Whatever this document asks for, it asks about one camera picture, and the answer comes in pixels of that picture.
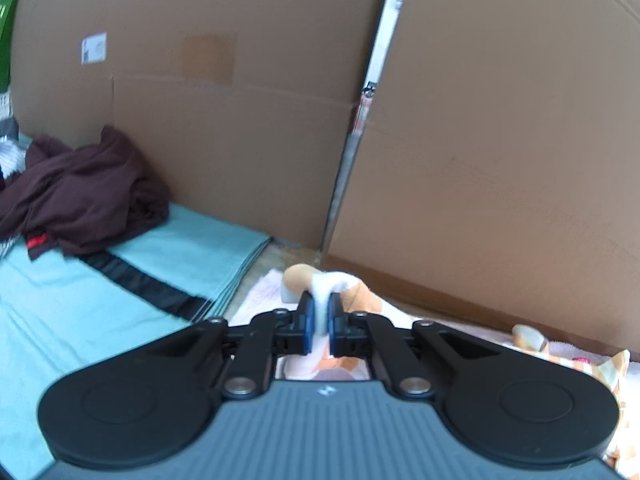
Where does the small white label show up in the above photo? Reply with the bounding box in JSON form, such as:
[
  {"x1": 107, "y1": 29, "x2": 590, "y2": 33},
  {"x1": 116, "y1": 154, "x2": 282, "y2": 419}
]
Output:
[{"x1": 81, "y1": 32, "x2": 108, "y2": 65}]

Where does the pink towel blanket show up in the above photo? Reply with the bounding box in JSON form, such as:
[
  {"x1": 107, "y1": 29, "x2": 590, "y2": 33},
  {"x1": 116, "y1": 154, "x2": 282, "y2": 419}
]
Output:
[{"x1": 232, "y1": 267, "x2": 621, "y2": 381}]

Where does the green packaging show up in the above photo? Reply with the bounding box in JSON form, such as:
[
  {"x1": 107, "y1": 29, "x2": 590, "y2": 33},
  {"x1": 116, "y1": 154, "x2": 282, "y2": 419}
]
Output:
[{"x1": 0, "y1": 0, "x2": 20, "y2": 93}]

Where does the large cardboard box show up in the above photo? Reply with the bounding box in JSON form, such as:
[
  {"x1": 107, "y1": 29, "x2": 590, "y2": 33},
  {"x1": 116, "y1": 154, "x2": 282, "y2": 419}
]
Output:
[{"x1": 325, "y1": 0, "x2": 640, "y2": 361}]

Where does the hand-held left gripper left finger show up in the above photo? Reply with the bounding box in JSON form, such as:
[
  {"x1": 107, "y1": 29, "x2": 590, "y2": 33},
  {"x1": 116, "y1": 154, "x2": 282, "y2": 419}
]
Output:
[{"x1": 157, "y1": 291, "x2": 317, "y2": 401}]

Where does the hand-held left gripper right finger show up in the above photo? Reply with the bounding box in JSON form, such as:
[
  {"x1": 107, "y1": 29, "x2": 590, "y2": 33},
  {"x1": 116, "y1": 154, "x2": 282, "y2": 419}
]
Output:
[{"x1": 327, "y1": 294, "x2": 501, "y2": 401}]

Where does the plain cardboard box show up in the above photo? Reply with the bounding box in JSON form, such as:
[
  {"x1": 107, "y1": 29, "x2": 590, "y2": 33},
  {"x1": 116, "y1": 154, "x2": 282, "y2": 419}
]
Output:
[{"x1": 10, "y1": 0, "x2": 396, "y2": 251}]

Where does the dark maroon cloth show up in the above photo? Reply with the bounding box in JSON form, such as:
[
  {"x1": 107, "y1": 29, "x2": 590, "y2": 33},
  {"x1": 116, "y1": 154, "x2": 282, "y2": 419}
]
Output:
[{"x1": 0, "y1": 125, "x2": 171, "y2": 261}]

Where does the teal blanket with black stripe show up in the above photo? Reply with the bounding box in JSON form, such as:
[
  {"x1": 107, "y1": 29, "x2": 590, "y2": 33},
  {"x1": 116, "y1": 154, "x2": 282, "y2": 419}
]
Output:
[{"x1": 0, "y1": 202, "x2": 273, "y2": 480}]

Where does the orange white striped shirt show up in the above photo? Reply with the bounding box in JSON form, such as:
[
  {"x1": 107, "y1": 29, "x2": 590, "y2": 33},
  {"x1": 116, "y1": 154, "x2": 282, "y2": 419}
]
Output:
[{"x1": 280, "y1": 262, "x2": 632, "y2": 478}]

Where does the grey metal pole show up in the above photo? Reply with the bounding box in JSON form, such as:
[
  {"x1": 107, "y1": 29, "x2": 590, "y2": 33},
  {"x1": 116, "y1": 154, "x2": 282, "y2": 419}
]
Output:
[{"x1": 320, "y1": 0, "x2": 416, "y2": 256}]

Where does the white grey cloth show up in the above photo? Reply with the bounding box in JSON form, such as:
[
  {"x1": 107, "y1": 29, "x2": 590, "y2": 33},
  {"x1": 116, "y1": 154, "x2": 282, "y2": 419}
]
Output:
[{"x1": 0, "y1": 132, "x2": 28, "y2": 183}]

